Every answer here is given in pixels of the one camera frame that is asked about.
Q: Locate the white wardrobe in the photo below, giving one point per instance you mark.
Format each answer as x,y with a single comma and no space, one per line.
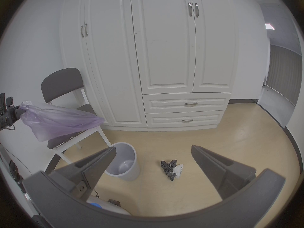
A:
166,44

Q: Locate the clear printed wrapper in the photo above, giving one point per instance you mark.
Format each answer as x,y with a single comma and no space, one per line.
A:
178,168

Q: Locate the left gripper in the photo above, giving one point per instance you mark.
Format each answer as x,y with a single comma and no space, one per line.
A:
8,117

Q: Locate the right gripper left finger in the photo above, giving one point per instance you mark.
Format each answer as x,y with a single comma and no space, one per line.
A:
92,167

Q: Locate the ceiling light panel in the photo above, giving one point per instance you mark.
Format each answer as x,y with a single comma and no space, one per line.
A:
269,26

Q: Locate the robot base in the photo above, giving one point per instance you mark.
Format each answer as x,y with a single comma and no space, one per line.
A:
104,202

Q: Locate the white trash bin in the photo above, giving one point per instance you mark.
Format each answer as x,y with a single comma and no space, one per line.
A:
129,167

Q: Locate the black plastic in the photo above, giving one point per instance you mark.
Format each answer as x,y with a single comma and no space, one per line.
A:
167,166

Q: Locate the purple plastic bag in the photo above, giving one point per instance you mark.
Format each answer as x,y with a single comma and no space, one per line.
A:
59,122

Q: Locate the grey curtain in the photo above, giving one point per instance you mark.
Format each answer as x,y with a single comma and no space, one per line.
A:
283,70

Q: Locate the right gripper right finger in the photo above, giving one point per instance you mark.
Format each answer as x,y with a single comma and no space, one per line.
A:
218,172

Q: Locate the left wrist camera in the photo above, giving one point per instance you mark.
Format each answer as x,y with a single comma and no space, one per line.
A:
9,101

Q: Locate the white chair dark grey seat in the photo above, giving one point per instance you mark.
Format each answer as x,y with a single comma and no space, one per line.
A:
61,81

